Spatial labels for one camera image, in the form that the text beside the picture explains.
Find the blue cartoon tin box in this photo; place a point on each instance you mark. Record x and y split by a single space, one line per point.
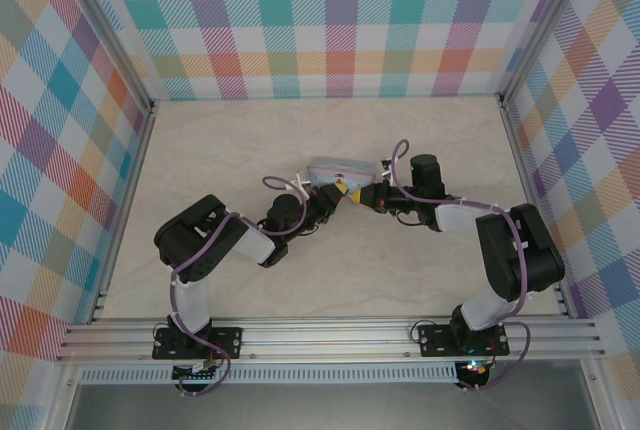
342 167

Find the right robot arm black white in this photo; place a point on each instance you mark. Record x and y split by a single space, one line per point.
520 250

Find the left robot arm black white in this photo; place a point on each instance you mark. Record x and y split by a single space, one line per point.
200 240

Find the grey metal panel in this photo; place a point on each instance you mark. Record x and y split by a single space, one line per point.
325 407

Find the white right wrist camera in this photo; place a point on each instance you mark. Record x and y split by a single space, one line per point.
387 171

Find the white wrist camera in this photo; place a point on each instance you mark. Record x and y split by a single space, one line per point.
387 171
304 179

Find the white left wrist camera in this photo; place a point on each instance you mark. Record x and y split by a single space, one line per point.
304 179

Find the aluminium frame side rail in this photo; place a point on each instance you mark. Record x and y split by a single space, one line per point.
131 185
521 160

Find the aluminium mounting rail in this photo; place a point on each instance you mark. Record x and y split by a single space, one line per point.
330 337

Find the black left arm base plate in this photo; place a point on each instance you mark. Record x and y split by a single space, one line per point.
227 340

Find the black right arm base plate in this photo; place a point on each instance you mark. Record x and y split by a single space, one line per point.
435 340

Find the aluminium frame post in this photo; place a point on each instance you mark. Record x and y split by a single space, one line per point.
110 25
541 25

